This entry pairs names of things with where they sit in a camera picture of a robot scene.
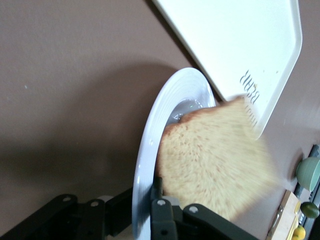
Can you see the pale green bowl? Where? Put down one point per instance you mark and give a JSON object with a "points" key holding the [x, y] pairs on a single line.
{"points": [[308, 172]]}

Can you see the lemon slice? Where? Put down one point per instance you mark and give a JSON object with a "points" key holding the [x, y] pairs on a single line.
{"points": [[298, 207]]}

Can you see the plain brown bread slice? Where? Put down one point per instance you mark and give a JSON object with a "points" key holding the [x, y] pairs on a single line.
{"points": [[212, 162]]}

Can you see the white round plate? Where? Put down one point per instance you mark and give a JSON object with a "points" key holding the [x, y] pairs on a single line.
{"points": [[150, 140]]}

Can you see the oval yellow lemon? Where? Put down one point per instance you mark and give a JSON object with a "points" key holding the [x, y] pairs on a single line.
{"points": [[300, 232]]}

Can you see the dark green avocado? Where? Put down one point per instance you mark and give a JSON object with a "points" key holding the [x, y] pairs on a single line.
{"points": [[310, 210]]}

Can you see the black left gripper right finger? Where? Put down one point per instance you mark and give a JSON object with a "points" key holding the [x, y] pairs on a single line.
{"points": [[162, 220]]}

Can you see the wooden cutting board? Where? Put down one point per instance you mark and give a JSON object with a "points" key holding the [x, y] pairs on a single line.
{"points": [[287, 215]]}

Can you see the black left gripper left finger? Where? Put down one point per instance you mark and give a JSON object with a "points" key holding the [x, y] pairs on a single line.
{"points": [[117, 212]]}

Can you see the yellow plastic knife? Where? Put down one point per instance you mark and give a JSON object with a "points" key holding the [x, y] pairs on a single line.
{"points": [[293, 228]]}

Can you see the cream bear print tray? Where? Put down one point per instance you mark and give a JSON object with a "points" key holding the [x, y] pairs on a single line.
{"points": [[237, 42]]}

